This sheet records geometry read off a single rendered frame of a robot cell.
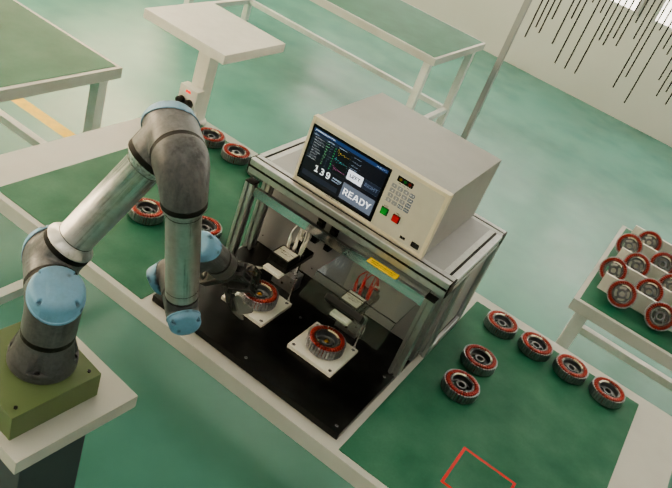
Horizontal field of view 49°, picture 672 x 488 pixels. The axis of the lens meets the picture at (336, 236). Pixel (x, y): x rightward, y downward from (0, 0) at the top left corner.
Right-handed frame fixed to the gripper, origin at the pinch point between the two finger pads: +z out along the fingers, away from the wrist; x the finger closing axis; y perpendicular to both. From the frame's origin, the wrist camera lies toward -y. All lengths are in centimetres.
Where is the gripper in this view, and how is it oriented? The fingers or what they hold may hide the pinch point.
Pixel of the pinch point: (246, 293)
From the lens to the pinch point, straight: 207.9
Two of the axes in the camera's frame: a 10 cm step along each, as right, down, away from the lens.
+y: 9.4, 0.6, -3.2
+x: 1.8, -9.1, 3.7
